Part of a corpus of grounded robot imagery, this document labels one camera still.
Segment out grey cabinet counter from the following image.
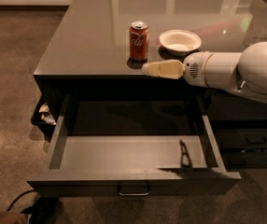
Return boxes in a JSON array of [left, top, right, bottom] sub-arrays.
[[33, 0, 267, 123]]

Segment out black cable on floor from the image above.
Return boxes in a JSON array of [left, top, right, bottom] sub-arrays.
[[6, 189, 60, 224]]

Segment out red coke can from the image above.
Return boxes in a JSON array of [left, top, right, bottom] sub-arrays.
[[129, 21, 149, 62]]

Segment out dark lower right drawers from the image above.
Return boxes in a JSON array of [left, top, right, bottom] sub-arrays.
[[204, 93, 267, 169]]

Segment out black bin with trash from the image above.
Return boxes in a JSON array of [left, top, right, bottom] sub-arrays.
[[31, 97, 56, 135]]

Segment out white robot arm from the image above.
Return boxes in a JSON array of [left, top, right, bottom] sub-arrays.
[[142, 42, 267, 104]]

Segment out white paper bowl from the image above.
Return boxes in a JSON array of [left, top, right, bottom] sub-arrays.
[[159, 30, 202, 56]]

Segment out metal drawer handle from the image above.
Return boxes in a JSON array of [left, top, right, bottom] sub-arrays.
[[118, 184, 150, 197]]

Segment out open grey top drawer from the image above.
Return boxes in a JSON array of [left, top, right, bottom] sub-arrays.
[[28, 95, 241, 197]]

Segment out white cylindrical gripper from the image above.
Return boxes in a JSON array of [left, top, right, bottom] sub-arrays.
[[142, 51, 241, 89]]

